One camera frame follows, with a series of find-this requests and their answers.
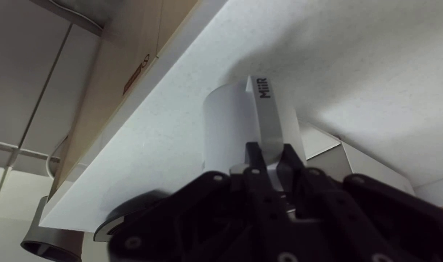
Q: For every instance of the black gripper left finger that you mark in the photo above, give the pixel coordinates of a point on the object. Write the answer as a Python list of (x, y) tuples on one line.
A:
[(222, 219)]

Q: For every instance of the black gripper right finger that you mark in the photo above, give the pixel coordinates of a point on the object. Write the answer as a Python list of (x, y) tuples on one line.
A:
[(367, 223)]

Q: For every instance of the white mug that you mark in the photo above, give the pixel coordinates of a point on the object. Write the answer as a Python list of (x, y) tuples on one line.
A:
[(230, 126)]

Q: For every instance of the grey trash bin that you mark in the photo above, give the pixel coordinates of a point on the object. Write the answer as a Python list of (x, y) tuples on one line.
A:
[(49, 238)]

